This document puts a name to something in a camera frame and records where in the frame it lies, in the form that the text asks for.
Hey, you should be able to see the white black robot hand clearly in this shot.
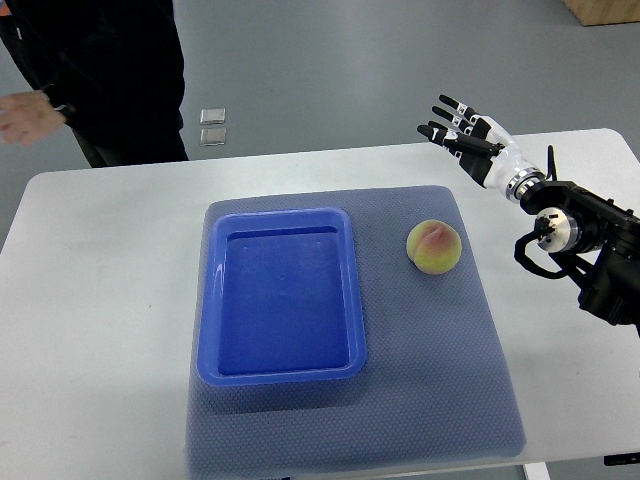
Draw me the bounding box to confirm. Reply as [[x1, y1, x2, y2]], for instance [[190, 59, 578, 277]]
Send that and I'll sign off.
[[417, 95, 544, 203]]

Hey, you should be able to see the person's bare hand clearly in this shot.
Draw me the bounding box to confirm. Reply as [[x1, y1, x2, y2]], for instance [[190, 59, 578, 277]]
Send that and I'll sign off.
[[1, 90, 66, 146]]

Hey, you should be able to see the yellow pink peach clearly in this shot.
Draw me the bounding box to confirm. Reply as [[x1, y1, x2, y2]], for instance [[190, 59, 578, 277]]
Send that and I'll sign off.
[[406, 219, 462, 275]]

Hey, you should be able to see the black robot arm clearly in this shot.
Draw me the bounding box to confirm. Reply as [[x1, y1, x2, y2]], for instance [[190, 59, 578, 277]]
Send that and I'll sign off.
[[514, 147, 639, 327]]

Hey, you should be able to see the upper metal floor plate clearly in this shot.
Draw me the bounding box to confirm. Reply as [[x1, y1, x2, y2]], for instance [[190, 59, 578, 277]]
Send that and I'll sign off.
[[199, 108, 226, 125]]

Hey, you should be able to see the person in black clothes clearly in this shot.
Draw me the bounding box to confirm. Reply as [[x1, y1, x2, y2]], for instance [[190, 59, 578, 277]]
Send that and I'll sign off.
[[1, 1, 188, 168]]

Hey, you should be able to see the blue grey textured mat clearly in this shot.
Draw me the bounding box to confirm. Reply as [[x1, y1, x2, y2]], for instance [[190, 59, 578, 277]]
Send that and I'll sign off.
[[186, 186, 526, 479]]

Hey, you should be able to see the blue plastic tray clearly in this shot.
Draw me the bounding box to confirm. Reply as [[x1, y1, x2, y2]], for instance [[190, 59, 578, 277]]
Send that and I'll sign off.
[[196, 207, 367, 387]]

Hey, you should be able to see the white table leg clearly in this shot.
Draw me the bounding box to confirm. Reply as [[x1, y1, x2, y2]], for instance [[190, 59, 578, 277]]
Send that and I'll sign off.
[[522, 462, 551, 480]]

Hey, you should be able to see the black table control panel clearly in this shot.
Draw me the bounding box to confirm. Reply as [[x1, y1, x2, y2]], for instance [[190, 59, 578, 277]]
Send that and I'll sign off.
[[603, 452, 640, 467]]

